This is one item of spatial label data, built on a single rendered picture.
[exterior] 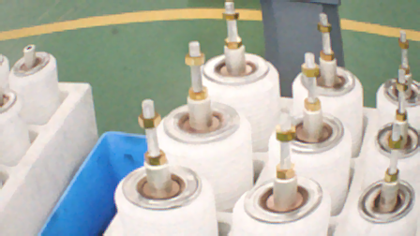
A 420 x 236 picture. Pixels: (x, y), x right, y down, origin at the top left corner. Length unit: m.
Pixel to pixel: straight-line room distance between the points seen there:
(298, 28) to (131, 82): 0.49
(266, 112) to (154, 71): 0.63
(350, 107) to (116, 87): 0.70
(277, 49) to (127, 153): 0.25
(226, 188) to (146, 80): 0.69
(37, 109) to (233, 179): 0.34
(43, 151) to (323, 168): 0.39
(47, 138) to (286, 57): 0.37
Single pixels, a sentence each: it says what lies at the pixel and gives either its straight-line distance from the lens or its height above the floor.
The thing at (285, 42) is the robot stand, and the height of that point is 0.21.
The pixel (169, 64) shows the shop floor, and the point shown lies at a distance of 1.54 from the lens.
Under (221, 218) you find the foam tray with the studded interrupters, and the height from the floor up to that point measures 0.18.
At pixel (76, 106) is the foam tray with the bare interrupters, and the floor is 0.17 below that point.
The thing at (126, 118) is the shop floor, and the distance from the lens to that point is 1.38.
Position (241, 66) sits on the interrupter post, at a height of 0.26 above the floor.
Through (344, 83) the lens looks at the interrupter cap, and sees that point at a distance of 0.90.
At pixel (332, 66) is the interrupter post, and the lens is 0.89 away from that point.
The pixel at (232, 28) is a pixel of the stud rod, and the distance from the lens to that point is 0.91.
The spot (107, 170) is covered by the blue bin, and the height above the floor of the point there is 0.07.
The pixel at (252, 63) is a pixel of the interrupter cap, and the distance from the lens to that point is 0.95.
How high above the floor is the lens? 0.67
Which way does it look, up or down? 30 degrees down
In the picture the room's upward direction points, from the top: 5 degrees counter-clockwise
